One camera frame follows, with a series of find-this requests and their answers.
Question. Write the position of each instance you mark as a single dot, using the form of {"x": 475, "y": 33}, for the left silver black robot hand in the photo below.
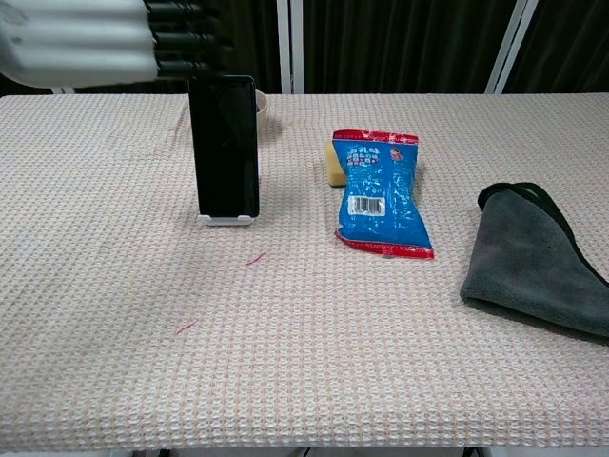
{"x": 81, "y": 43}

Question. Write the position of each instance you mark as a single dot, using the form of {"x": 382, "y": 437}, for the black smartphone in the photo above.
{"x": 226, "y": 147}

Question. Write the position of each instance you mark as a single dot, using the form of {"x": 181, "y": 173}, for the white phone stand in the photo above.
{"x": 226, "y": 221}

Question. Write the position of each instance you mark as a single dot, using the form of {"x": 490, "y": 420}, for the beige bowl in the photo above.
{"x": 262, "y": 107}

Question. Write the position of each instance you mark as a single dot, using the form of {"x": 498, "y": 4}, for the red thread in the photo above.
{"x": 186, "y": 327}
{"x": 255, "y": 259}

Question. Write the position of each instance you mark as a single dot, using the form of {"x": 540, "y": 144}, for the yellow sponge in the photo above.
{"x": 334, "y": 169}

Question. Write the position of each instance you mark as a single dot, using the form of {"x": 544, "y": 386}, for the dark curtain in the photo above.
{"x": 404, "y": 47}

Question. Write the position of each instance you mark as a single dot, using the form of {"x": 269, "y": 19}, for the blue red snack bag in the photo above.
{"x": 376, "y": 195}

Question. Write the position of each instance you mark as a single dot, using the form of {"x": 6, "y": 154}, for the beige waffle tablecloth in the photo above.
{"x": 304, "y": 343}

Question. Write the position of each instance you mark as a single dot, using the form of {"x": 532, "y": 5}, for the grey towel with black trim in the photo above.
{"x": 528, "y": 257}

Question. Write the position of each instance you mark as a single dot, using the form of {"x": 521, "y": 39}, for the white slanted frame pole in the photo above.
{"x": 63, "y": 90}
{"x": 509, "y": 47}

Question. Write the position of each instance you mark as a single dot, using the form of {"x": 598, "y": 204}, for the grey metal leg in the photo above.
{"x": 283, "y": 47}
{"x": 297, "y": 47}

